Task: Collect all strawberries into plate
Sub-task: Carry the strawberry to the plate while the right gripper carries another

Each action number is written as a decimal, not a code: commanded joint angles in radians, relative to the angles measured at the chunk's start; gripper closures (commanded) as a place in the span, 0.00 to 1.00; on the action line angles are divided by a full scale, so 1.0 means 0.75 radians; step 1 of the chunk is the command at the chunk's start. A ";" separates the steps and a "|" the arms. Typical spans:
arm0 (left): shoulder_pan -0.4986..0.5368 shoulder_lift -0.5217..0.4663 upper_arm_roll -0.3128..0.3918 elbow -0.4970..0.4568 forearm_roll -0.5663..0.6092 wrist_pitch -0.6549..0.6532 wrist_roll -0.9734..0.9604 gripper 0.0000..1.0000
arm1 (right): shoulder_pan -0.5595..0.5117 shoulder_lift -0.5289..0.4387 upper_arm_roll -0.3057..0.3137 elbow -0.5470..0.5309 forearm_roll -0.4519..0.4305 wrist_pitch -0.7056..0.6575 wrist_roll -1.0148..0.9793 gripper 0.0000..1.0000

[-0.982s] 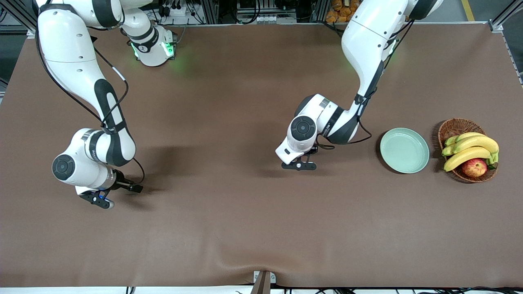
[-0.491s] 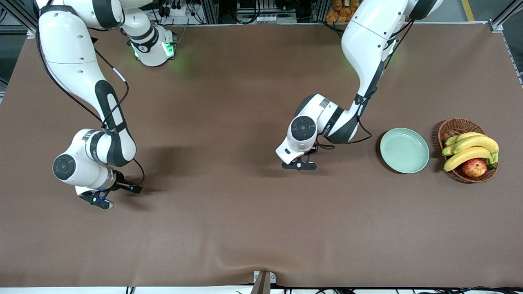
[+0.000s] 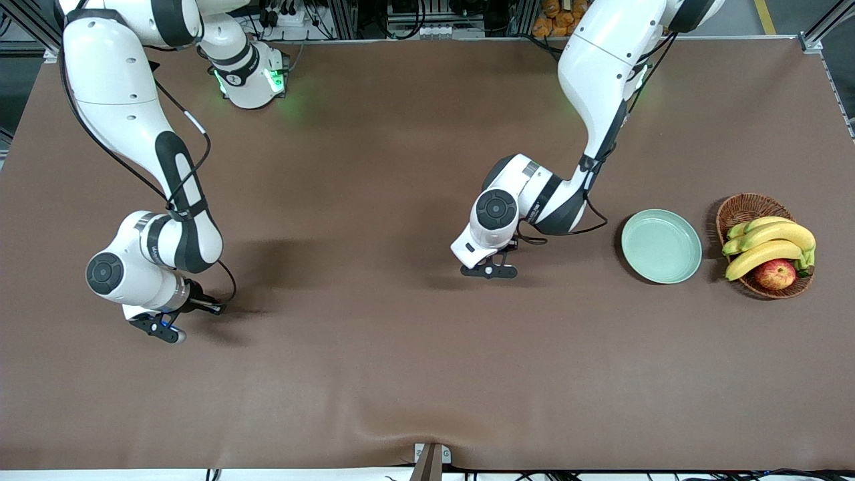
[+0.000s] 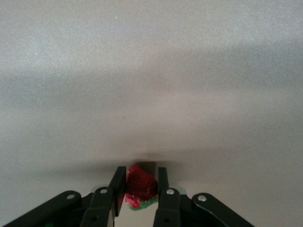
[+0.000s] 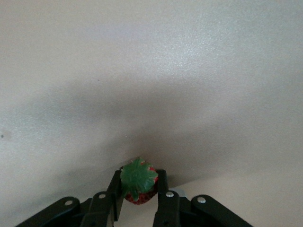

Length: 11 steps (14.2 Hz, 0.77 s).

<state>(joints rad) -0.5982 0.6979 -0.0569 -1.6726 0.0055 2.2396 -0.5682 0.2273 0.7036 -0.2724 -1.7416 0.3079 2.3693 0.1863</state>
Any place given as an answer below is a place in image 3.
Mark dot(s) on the aluminium frame strut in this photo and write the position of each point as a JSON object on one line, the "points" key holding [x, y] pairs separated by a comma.
{"points": [[33, 30], [825, 23]]}

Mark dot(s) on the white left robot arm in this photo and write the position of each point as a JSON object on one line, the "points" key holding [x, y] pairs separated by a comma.
{"points": [[601, 73]]}

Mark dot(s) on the pale green round plate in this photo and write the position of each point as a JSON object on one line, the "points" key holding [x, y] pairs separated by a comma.
{"points": [[661, 247]]}

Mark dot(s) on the red apple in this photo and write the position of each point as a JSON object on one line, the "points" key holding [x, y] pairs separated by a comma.
{"points": [[775, 275]]}

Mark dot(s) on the brown table mat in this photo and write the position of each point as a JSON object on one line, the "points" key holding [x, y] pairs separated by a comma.
{"points": [[427, 367]]}

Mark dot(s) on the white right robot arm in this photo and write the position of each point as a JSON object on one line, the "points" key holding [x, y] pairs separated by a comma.
{"points": [[113, 67]]}

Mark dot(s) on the aluminium frame post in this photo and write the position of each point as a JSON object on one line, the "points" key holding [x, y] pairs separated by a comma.
{"points": [[521, 17], [344, 19]]}

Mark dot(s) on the yellow banana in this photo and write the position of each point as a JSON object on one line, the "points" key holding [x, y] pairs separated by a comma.
{"points": [[781, 232], [768, 221], [761, 254]]}

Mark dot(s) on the white connector block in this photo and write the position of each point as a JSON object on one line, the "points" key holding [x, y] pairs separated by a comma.
{"points": [[434, 31]]}

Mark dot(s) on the bag of orange fruit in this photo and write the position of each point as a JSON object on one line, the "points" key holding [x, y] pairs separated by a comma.
{"points": [[551, 23]]}

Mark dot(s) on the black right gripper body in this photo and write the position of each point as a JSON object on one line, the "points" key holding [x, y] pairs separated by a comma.
{"points": [[196, 298]]}

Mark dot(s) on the white power strip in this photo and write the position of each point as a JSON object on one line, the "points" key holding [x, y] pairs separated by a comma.
{"points": [[287, 19]]}

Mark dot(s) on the brown wicker basket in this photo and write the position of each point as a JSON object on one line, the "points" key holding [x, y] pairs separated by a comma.
{"points": [[758, 288]]}

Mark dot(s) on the metal table clamp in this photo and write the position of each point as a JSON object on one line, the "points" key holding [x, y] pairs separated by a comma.
{"points": [[431, 464]]}

